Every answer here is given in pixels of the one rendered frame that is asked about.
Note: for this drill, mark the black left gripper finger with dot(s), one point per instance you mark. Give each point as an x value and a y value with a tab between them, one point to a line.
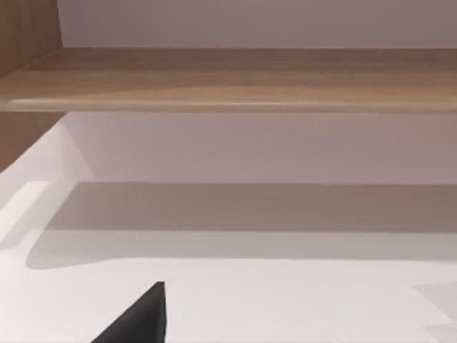
144	319

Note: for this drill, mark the wooden open shelf unit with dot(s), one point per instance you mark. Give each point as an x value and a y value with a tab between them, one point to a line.
228	82

